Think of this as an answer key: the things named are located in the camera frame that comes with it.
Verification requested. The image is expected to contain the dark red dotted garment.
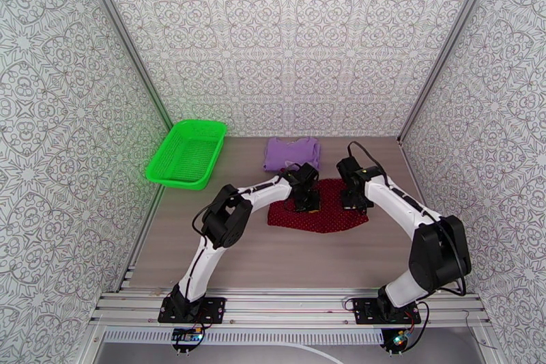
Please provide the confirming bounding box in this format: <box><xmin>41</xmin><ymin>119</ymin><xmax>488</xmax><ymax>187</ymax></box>
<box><xmin>267</xmin><ymin>178</ymin><xmax>370</xmax><ymax>234</ymax></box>

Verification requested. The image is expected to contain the purple shirt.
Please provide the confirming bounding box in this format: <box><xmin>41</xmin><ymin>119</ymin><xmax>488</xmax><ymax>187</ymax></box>
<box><xmin>262</xmin><ymin>137</ymin><xmax>321</xmax><ymax>173</ymax></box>

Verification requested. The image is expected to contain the green plastic mesh basket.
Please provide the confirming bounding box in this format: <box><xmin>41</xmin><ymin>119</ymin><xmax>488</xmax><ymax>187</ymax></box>
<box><xmin>145</xmin><ymin>119</ymin><xmax>228</xmax><ymax>191</ymax></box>

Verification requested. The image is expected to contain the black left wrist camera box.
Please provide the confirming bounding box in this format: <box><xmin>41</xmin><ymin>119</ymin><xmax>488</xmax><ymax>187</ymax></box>
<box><xmin>298</xmin><ymin>163</ymin><xmax>320</xmax><ymax>184</ymax></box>

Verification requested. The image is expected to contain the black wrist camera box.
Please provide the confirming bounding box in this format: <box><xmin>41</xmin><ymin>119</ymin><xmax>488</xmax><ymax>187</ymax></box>
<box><xmin>298</xmin><ymin>163</ymin><xmax>320</xmax><ymax>184</ymax></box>
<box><xmin>336</xmin><ymin>156</ymin><xmax>360</xmax><ymax>181</ymax></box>

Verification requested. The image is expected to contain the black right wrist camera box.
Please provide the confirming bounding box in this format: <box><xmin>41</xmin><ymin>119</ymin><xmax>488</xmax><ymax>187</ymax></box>
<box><xmin>336</xmin><ymin>156</ymin><xmax>360</xmax><ymax>181</ymax></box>

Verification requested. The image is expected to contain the right aluminium table side rail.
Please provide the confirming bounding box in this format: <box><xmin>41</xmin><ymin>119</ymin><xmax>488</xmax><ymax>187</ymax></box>
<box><xmin>397</xmin><ymin>138</ymin><xmax>463</xmax><ymax>293</ymax></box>

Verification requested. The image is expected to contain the aluminium table side rail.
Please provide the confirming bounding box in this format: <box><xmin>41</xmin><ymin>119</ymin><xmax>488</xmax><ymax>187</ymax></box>
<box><xmin>397</xmin><ymin>138</ymin><xmax>463</xmax><ymax>293</ymax></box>
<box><xmin>117</xmin><ymin>185</ymin><xmax>165</xmax><ymax>291</ymax></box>

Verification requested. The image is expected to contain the aluminium frame crossbeam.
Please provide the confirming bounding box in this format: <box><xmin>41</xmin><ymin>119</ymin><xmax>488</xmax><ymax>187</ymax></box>
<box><xmin>88</xmin><ymin>288</ymin><xmax>491</xmax><ymax>331</ymax></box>

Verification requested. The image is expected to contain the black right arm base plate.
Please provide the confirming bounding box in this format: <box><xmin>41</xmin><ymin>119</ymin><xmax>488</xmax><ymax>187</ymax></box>
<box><xmin>353</xmin><ymin>297</ymin><xmax>422</xmax><ymax>326</ymax></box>

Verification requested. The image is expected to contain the white slotted cable duct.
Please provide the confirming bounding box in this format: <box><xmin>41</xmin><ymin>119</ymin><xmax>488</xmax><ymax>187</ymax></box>
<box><xmin>102</xmin><ymin>329</ymin><xmax>385</xmax><ymax>345</ymax></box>

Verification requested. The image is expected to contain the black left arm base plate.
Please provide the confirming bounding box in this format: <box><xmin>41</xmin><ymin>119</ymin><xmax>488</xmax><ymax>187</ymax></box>
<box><xmin>158</xmin><ymin>296</ymin><xmax>227</xmax><ymax>325</ymax></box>

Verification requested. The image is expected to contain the thin black loose wire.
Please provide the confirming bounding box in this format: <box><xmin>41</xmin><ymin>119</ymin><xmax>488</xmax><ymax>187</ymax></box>
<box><xmin>463</xmin><ymin>310</ymin><xmax>499</xmax><ymax>351</ymax></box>

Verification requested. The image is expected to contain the left aluminium table side rail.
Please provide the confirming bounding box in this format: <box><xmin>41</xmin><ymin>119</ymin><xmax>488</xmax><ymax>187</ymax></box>
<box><xmin>117</xmin><ymin>185</ymin><xmax>165</xmax><ymax>291</ymax></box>

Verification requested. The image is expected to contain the right aluminium corner post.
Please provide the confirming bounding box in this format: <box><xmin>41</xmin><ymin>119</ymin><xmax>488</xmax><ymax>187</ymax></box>
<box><xmin>397</xmin><ymin>0</ymin><xmax>501</xmax><ymax>146</ymax></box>

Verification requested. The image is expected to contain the aluminium corner post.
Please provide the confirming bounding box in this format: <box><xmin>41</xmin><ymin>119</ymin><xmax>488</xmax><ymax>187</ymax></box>
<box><xmin>72</xmin><ymin>0</ymin><xmax>177</xmax><ymax>129</ymax></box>
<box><xmin>397</xmin><ymin>0</ymin><xmax>501</xmax><ymax>146</ymax></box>

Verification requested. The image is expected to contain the left aluminium corner post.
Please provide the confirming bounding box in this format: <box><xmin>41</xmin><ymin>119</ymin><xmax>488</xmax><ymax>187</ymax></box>
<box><xmin>72</xmin><ymin>0</ymin><xmax>177</xmax><ymax>129</ymax></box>

